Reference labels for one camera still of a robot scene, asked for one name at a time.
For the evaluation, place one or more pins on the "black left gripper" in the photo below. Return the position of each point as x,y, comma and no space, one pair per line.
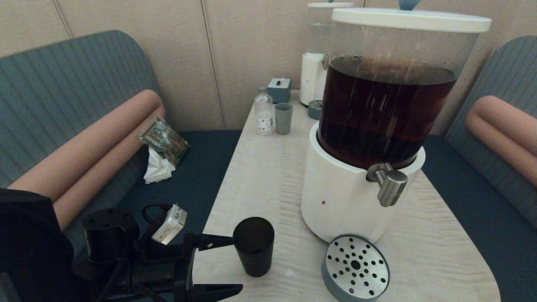
163,272

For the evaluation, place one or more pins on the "black plastic cup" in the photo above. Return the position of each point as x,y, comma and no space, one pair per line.
255,251

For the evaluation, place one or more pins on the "silver dispenser tap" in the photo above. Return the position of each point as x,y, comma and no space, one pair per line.
393,187

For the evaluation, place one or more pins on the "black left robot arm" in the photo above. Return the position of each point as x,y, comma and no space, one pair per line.
37,251

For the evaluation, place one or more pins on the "grey-green cup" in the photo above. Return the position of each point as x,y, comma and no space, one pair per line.
283,118

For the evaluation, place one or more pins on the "dark blue seat cushion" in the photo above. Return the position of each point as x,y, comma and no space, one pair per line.
474,218
193,176

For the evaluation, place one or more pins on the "crumpled white tissue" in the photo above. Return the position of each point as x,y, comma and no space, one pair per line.
158,170

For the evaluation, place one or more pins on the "green snack packet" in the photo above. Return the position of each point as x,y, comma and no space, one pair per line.
164,140

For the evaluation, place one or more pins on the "pink bolster cushion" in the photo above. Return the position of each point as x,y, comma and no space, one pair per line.
92,147
512,114
503,144
105,180

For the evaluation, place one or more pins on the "round grey perforated drip tray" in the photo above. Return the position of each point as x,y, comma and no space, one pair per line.
355,268

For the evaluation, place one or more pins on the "clear plastic water bottle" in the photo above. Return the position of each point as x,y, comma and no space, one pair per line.
264,113

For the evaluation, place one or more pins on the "small grey drip tray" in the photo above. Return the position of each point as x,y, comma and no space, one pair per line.
314,110

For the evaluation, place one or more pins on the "blue-grey tissue box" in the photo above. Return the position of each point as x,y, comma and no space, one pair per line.
279,89

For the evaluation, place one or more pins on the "small clear water dispenser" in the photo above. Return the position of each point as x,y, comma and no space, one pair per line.
312,75

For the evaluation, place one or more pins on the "grey-green ribbed bench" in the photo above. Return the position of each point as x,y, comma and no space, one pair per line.
63,84
516,71

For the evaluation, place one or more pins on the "white small dispenser lid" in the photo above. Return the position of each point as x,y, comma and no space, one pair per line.
329,5

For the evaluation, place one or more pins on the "white large dispenser lid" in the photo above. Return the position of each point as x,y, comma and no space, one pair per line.
411,21

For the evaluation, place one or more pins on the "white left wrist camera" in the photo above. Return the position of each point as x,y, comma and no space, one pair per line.
170,224

